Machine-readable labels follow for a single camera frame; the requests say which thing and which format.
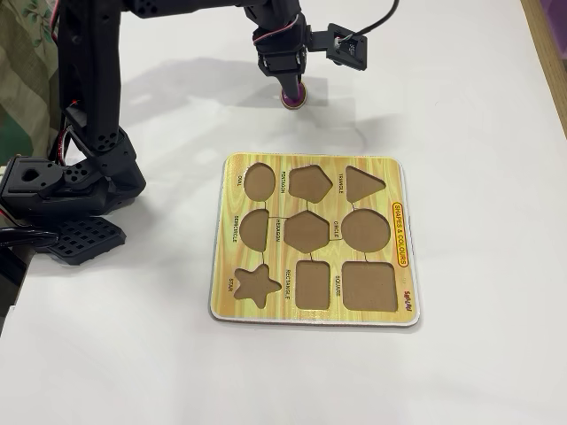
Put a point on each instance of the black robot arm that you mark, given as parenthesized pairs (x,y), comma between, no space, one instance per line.
(88,79)

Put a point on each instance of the wooden shape puzzle board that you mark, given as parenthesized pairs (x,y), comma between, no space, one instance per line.
(336,159)

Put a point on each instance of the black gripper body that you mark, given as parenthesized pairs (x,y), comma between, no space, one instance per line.
(281,63)

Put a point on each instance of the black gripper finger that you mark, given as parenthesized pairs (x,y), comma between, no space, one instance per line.
(290,86)

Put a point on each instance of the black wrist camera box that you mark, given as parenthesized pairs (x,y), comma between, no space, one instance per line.
(347,46)

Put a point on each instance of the purple oval piece yellow pin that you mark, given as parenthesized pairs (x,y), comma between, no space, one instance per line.
(294,103)

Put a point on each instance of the black grid base plate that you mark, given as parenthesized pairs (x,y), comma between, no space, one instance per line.
(84,239)

